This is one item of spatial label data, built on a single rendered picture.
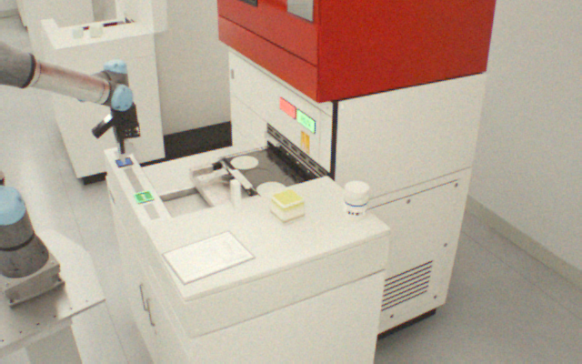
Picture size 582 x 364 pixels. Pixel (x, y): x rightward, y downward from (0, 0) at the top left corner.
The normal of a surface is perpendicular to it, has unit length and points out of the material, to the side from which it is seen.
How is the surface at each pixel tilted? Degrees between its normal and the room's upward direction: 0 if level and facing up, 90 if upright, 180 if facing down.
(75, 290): 0
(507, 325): 0
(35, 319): 0
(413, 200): 90
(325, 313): 90
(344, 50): 90
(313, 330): 90
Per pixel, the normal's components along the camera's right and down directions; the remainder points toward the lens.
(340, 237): 0.00, -0.88
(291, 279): 0.47, 0.43
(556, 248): -0.88, 0.22
